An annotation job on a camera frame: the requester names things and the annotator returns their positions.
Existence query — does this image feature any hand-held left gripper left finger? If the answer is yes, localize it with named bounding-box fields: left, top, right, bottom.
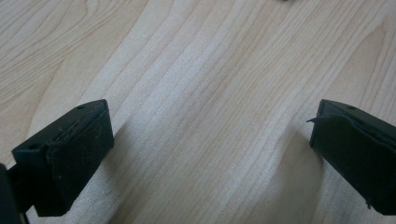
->
left=11, top=98, right=115, bottom=217

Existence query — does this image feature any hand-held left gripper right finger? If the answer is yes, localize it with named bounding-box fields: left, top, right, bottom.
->
left=306, top=98, right=396, bottom=217

